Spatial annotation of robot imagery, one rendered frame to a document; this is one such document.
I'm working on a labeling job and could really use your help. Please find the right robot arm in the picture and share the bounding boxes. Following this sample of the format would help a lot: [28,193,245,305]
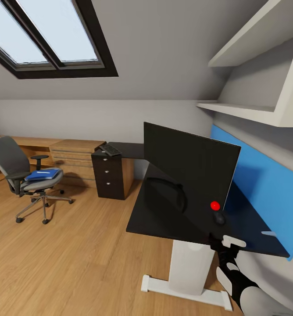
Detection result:
[208,232,293,316]

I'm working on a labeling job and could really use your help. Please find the folder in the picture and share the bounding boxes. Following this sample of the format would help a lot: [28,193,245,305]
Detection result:
[25,169,59,181]

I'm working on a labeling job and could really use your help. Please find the monitor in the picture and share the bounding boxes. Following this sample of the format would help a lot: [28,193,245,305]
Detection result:
[143,122,242,212]

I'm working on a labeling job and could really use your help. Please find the keyboard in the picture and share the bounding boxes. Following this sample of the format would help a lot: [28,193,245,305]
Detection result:
[99,144,121,157]

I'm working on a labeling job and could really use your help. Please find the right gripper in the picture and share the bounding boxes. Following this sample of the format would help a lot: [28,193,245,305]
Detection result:
[208,232,239,258]

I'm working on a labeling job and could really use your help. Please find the mouse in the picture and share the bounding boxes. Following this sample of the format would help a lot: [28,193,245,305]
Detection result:
[213,211,225,225]

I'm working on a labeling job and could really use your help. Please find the swivel chair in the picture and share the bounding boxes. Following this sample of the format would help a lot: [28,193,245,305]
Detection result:
[0,135,73,224]

